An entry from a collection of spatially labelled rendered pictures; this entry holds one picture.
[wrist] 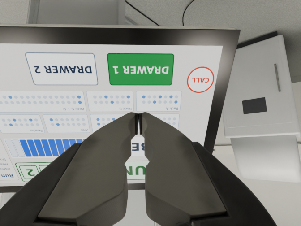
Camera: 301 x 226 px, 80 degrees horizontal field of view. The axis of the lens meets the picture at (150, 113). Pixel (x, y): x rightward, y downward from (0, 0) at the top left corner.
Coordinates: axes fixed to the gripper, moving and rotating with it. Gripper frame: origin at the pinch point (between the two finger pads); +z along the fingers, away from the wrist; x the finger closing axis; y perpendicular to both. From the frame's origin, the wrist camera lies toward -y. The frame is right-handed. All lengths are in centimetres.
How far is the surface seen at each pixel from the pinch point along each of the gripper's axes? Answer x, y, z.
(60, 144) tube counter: -14.2, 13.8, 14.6
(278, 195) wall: 210, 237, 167
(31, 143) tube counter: -19.1, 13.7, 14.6
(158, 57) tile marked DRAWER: 2.5, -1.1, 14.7
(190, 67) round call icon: 7.2, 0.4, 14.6
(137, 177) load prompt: -0.8, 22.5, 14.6
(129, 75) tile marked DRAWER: -1.6, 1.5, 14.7
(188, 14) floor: 39, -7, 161
